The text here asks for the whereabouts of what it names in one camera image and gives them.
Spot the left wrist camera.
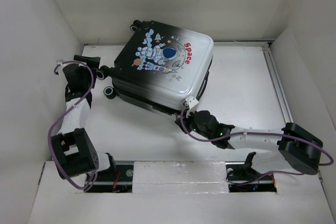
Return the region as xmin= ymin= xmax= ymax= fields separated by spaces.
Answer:
xmin=55 ymin=59 xmax=65 ymax=70

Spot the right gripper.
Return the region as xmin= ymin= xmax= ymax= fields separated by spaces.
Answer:
xmin=174 ymin=108 xmax=213 ymax=141

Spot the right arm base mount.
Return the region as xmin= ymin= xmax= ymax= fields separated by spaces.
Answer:
xmin=226 ymin=152 xmax=277 ymax=193

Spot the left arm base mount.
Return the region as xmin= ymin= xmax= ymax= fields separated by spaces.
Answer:
xmin=86 ymin=161 xmax=134 ymax=194

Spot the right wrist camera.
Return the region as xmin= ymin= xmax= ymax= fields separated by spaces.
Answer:
xmin=185 ymin=95 xmax=199 ymax=112

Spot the aluminium rail frame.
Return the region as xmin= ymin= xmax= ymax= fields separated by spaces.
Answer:
xmin=86 ymin=41 xmax=292 ymax=138

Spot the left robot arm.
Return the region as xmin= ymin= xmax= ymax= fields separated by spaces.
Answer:
xmin=48 ymin=55 xmax=119 ymax=190

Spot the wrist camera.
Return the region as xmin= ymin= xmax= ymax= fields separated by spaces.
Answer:
xmin=185 ymin=95 xmax=199 ymax=112
xmin=55 ymin=59 xmax=65 ymax=70

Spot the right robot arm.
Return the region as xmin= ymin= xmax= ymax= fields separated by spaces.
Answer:
xmin=175 ymin=110 xmax=323 ymax=179

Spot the black kids suitcase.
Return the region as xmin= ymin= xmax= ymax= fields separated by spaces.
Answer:
xmin=97 ymin=20 xmax=214 ymax=115

